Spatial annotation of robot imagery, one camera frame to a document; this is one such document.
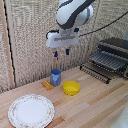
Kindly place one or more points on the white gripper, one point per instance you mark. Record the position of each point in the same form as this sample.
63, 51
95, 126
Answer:
62, 38

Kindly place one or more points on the yellow bowl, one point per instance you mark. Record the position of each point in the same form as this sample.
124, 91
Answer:
71, 88

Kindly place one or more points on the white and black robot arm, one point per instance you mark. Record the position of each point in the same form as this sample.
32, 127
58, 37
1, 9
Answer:
71, 13

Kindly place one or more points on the black dish rack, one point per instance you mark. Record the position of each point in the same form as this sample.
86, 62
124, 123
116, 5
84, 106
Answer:
108, 60

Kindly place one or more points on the blue cup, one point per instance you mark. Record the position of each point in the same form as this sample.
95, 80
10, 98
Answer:
55, 77

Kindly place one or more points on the white floral rimmed plate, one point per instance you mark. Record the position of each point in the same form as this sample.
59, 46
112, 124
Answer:
31, 112

